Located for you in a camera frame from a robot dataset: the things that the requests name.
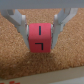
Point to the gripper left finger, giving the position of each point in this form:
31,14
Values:
20,21

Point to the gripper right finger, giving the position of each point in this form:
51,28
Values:
60,21

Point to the pink block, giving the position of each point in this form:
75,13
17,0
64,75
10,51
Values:
40,36

